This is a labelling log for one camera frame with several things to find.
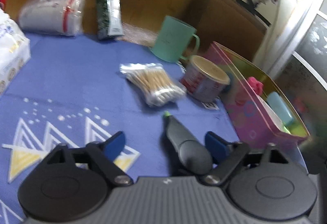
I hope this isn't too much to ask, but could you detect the white phone case package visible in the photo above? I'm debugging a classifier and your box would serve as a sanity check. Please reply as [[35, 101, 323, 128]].
[[257, 96, 286, 132]]

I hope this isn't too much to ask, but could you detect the brown chair back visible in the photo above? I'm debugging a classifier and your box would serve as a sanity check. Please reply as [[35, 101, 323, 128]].
[[181, 0, 267, 61]]

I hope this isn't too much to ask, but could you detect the blue plastic case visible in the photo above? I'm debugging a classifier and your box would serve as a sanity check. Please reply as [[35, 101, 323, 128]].
[[267, 92, 294, 126]]

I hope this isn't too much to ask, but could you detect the green plastic mug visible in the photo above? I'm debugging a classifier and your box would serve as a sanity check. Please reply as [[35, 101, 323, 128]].
[[151, 16, 200, 63]]

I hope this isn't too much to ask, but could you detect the blue patterned tablecloth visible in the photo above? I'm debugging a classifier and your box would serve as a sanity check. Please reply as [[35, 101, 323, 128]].
[[0, 32, 307, 224]]

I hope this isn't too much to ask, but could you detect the pink knitted yarn item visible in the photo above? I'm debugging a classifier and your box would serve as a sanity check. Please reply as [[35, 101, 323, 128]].
[[247, 77, 264, 96]]

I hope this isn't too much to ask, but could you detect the green white milk carton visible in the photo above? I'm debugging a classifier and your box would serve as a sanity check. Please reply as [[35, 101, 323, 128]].
[[95, 0, 124, 40]]

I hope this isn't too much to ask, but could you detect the black oval case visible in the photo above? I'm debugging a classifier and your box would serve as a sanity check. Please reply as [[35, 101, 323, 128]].
[[162, 111, 213, 176]]

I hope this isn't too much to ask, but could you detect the round tin can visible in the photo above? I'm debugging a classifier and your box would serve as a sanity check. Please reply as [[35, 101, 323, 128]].
[[180, 55, 231, 103]]

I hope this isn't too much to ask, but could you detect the white tissue pack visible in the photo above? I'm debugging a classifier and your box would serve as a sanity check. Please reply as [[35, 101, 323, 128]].
[[0, 10, 30, 95]]

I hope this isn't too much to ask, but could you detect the bright green packet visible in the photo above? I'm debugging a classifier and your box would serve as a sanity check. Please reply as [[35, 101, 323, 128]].
[[282, 123, 303, 137]]

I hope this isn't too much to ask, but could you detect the cotton swabs bag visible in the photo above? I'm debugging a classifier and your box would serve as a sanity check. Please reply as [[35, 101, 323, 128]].
[[120, 63, 186, 107]]

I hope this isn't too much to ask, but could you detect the pink macaron biscuit tin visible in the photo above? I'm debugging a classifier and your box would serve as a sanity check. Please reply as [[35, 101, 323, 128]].
[[203, 42, 310, 148]]

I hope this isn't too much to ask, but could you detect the bagged paper cups stack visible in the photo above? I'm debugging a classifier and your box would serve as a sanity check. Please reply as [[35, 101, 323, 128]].
[[18, 0, 86, 36]]

